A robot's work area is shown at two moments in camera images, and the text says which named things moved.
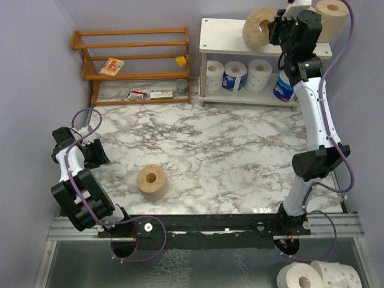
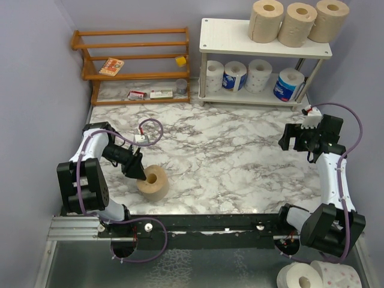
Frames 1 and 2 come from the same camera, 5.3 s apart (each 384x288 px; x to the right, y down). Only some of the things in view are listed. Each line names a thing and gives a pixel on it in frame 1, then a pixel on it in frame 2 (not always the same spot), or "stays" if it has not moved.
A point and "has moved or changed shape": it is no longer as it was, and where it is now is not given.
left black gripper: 100,156 to 134,167
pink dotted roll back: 259,71 stays
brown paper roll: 255,28 has moved or changed shape
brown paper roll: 153,182 stays
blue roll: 234,76 stays
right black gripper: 273,27 to 294,130
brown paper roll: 335,15 stays
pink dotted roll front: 215,75 stays
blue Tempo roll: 283,90 stays
